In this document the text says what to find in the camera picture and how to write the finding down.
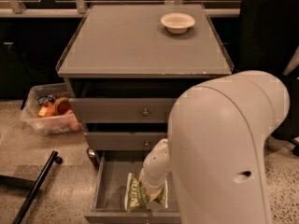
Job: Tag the grey drawer cabinet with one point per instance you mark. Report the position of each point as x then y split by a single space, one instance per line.
129 43

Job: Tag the black office chair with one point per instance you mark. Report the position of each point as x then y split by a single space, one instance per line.
269 41

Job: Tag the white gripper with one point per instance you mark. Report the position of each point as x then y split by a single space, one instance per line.
151 180

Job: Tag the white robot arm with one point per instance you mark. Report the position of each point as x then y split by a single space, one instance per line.
214 153

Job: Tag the orange cup in bin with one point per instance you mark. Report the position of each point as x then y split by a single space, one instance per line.
62 106

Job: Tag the clear plastic storage bin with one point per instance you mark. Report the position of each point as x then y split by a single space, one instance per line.
39 112

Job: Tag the cabinet caster wheel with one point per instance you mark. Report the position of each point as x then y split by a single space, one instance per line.
92 156

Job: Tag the white paper bowl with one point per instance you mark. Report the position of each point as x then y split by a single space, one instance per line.
177 23

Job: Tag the grey bottom drawer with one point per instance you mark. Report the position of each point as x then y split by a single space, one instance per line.
108 204

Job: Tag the black metal stand leg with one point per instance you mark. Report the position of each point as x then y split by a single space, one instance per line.
33 185

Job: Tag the grey top drawer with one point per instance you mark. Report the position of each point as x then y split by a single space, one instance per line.
124 102

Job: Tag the grey middle drawer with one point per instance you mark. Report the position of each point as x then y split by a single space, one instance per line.
125 136

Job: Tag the green jalapeno chip bag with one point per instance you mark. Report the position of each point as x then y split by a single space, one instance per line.
137 196

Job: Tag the grey drawer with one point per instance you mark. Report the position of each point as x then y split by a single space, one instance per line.
124 102
125 136
108 204

